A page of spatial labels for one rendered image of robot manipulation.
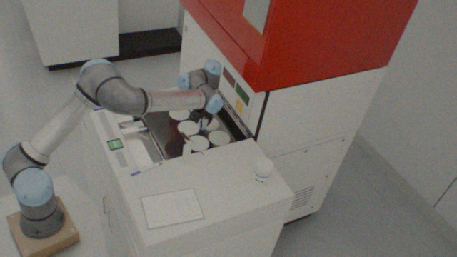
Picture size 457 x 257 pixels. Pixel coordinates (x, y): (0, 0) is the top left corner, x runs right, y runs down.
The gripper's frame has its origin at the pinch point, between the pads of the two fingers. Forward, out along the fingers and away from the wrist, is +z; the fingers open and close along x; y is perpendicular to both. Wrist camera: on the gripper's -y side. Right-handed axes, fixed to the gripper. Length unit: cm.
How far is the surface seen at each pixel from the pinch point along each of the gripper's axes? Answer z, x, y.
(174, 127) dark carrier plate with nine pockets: 1.3, 10.7, -6.0
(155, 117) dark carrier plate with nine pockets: 1.4, 21.8, -6.3
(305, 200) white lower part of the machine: 64, -52, 50
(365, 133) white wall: 77, -63, 156
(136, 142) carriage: 3.3, 19.1, -23.3
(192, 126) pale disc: 1.3, 4.7, -0.2
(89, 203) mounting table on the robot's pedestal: 9, 15, -57
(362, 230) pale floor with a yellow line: 91, -91, 75
